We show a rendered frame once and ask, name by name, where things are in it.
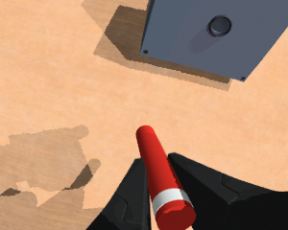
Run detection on grey sloped panel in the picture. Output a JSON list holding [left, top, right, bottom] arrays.
[[140, 0, 288, 81]]

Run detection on red peg with white band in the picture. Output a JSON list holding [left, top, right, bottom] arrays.
[[136, 126, 197, 230]]

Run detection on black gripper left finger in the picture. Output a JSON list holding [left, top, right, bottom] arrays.
[[85, 158, 152, 230]]

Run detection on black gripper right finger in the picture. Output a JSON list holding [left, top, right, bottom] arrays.
[[168, 152, 288, 230]]

